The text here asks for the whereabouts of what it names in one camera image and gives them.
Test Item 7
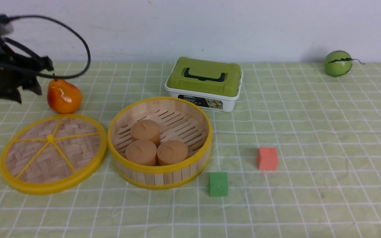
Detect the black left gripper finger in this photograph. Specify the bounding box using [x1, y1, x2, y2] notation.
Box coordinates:
[4, 37, 54, 72]

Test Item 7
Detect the yellow bamboo steamer basket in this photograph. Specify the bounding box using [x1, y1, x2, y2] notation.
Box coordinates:
[107, 97, 213, 190]

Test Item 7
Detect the brown round cake back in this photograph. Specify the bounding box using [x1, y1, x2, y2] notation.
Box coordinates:
[130, 119, 161, 147]

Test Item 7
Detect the brown round cake right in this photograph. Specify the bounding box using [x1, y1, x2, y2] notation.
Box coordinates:
[157, 140, 189, 166]

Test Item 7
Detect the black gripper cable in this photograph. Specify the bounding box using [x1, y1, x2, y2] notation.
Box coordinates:
[0, 15, 91, 80]

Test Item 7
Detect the green checkered tablecloth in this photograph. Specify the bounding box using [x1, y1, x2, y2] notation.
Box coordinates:
[0, 63, 381, 238]

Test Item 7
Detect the small green toy watermelon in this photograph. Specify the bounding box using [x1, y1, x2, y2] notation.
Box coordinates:
[324, 50, 366, 77]

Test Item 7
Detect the green foam cube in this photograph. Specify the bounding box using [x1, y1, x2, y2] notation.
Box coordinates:
[209, 172, 229, 197]

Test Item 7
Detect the yellow woven steamer lid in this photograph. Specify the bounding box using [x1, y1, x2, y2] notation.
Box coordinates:
[0, 114, 108, 195]

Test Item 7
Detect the brown round cake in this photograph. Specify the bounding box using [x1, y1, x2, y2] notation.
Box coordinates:
[125, 139, 157, 166]
[130, 119, 161, 147]
[157, 140, 189, 166]

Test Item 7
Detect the green white lunch box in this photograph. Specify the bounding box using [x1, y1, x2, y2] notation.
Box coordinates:
[164, 56, 243, 112]

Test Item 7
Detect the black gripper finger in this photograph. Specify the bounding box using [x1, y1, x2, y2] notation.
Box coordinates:
[0, 78, 42, 104]

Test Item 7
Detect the orange toy pear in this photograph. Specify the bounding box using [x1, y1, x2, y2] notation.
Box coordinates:
[47, 79, 83, 114]

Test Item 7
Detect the orange foam cube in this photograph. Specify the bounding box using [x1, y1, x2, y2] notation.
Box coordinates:
[257, 147, 278, 171]

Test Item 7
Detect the brown round cake left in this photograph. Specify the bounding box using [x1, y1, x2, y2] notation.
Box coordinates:
[125, 139, 157, 166]

